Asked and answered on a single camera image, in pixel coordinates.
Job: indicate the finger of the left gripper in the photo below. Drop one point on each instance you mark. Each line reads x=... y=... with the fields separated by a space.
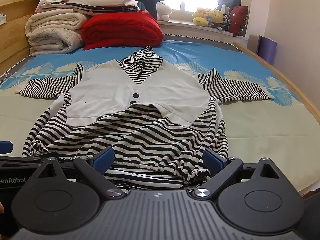
x=6 y=147

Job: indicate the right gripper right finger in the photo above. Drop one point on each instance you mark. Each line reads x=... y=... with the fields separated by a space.
x=223 y=172

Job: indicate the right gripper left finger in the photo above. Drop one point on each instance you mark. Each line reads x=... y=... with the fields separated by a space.
x=93 y=169

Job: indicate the striped white small garment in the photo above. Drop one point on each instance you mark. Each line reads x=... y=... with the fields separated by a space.
x=157 y=117

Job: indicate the blue cream patterned bedsheet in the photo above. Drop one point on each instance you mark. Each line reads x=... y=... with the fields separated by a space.
x=281 y=128

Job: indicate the purple bin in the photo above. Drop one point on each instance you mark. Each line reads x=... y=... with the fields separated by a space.
x=266 y=49

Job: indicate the red folded blanket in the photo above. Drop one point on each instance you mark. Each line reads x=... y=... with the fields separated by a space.
x=133 y=29

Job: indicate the yellow plush toy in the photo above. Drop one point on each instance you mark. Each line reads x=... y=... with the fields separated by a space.
x=207 y=17

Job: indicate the dark red cushion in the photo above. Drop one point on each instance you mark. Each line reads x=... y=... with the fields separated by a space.
x=238 y=20

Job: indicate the white folded bedding stack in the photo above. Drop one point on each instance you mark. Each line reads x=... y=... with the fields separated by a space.
x=131 y=5

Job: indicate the white plush toy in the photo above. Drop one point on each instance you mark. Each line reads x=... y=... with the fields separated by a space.
x=163 y=12

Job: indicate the wooden bed frame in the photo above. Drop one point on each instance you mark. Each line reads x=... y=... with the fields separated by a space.
x=14 y=49

